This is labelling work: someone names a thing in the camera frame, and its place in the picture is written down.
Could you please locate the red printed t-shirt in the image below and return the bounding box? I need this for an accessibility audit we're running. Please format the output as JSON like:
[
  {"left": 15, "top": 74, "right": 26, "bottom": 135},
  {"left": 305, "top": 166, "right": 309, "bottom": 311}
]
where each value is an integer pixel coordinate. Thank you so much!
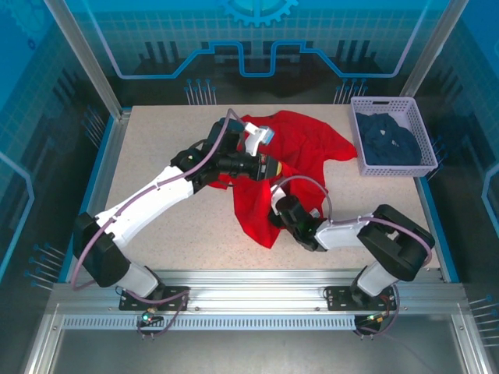
[{"left": 210, "top": 110, "right": 359, "bottom": 249}]

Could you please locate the navy blue garment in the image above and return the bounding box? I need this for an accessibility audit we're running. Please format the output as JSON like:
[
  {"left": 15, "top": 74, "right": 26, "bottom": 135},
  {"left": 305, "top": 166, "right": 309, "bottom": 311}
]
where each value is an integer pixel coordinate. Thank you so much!
[{"left": 356, "top": 111, "right": 423, "bottom": 167}]

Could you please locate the small lit electronics module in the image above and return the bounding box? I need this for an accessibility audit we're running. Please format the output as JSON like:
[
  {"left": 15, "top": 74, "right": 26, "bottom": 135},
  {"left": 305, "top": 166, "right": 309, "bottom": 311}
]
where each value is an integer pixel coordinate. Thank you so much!
[
  {"left": 136, "top": 309, "right": 164, "bottom": 327},
  {"left": 356, "top": 311, "right": 391, "bottom": 328}
]

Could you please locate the blue table edge trim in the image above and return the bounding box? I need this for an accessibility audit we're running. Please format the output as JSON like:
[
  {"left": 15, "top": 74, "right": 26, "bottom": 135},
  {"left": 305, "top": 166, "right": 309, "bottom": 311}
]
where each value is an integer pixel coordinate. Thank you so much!
[
  {"left": 58, "top": 111, "right": 122, "bottom": 284},
  {"left": 415, "top": 177, "right": 461, "bottom": 284}
]

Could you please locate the lavender plastic basket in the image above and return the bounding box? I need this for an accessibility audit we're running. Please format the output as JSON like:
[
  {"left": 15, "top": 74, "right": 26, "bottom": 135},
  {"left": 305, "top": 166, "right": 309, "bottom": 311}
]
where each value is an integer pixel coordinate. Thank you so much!
[{"left": 349, "top": 96, "right": 440, "bottom": 178}]

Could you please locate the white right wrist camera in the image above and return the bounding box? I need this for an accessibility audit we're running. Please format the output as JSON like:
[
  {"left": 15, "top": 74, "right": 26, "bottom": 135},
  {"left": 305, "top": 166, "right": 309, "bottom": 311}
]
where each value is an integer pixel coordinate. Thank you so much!
[{"left": 270, "top": 185, "right": 288, "bottom": 214}]

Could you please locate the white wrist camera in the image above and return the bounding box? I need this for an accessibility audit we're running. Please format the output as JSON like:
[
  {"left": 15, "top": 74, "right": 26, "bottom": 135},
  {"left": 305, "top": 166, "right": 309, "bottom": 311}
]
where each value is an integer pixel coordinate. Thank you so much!
[
  {"left": 243, "top": 122, "right": 276, "bottom": 157},
  {"left": 270, "top": 185, "right": 288, "bottom": 214}
]

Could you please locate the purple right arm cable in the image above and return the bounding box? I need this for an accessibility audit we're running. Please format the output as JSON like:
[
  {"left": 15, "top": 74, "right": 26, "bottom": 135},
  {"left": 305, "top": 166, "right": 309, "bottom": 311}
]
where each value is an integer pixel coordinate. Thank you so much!
[{"left": 272, "top": 175, "right": 434, "bottom": 340}]

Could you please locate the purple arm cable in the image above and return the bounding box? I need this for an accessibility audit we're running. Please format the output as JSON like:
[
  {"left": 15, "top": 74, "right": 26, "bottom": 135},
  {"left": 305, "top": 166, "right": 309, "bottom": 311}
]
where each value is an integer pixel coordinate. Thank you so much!
[
  {"left": 71, "top": 108, "right": 250, "bottom": 342},
  {"left": 272, "top": 175, "right": 434, "bottom": 340}
]

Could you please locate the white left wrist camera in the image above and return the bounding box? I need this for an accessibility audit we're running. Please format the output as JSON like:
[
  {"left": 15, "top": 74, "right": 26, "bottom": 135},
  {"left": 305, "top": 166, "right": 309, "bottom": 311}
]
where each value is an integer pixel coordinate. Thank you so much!
[{"left": 243, "top": 122, "right": 276, "bottom": 157}]

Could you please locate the aluminium front frame rail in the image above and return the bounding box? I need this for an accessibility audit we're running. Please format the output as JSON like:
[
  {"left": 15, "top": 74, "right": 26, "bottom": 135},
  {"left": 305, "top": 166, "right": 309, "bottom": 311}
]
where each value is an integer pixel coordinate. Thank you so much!
[{"left": 50, "top": 267, "right": 467, "bottom": 317}]

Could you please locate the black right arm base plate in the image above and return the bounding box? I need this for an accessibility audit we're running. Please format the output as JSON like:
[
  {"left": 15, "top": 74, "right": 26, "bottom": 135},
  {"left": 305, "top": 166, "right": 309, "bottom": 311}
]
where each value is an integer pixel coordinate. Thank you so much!
[{"left": 324, "top": 284, "right": 398, "bottom": 312}]

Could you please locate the slotted grey cable duct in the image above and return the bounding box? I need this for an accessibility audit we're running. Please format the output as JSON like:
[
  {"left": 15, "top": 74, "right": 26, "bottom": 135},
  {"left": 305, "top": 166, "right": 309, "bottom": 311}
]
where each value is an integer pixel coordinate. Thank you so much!
[{"left": 61, "top": 315, "right": 358, "bottom": 331}]

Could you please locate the aluminium table side rail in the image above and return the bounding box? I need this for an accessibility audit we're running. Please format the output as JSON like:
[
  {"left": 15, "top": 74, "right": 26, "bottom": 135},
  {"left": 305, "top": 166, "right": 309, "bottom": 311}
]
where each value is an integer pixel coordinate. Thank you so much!
[{"left": 73, "top": 111, "right": 132, "bottom": 281}]

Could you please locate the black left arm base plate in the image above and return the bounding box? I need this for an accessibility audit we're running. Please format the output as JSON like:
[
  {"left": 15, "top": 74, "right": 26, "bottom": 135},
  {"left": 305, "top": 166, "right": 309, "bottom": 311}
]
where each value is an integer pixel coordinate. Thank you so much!
[{"left": 119, "top": 285, "right": 191, "bottom": 312}]

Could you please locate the aluminium enclosure post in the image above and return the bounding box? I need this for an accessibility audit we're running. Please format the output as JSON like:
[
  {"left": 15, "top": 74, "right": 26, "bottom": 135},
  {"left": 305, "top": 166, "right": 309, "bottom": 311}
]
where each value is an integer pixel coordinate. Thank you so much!
[
  {"left": 42, "top": 0, "right": 132, "bottom": 120},
  {"left": 399, "top": 0, "right": 469, "bottom": 103}
]

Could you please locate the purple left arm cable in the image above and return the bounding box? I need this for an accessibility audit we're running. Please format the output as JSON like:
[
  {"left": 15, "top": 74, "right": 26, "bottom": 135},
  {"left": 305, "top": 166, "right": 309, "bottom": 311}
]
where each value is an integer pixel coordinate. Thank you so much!
[{"left": 71, "top": 108, "right": 250, "bottom": 342}]

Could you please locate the aluminium lower frame bar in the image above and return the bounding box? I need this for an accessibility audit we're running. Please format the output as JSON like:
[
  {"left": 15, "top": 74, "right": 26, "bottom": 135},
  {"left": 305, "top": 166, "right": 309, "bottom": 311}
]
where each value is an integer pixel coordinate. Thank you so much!
[
  {"left": 451, "top": 313, "right": 493, "bottom": 374},
  {"left": 21, "top": 311, "right": 65, "bottom": 374}
]

